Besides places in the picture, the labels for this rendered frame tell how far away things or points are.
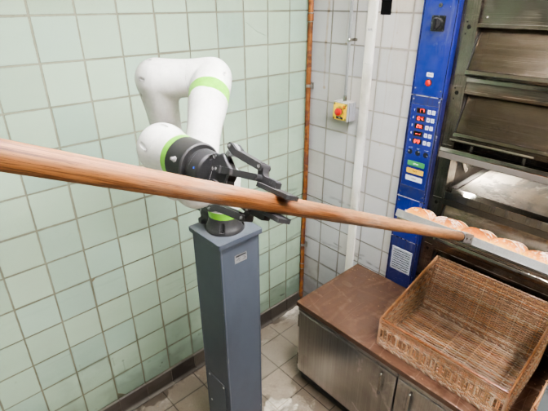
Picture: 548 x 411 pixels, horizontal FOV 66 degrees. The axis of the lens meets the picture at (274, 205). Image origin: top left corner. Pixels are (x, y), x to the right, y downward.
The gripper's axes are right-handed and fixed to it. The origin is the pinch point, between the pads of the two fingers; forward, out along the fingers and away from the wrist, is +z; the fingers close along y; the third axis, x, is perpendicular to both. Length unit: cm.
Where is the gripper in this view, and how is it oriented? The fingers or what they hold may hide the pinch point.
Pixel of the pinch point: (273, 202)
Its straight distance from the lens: 67.1
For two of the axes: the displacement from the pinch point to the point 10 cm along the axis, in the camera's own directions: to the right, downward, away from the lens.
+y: -3.2, 9.4, 1.4
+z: 6.8, 3.4, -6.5
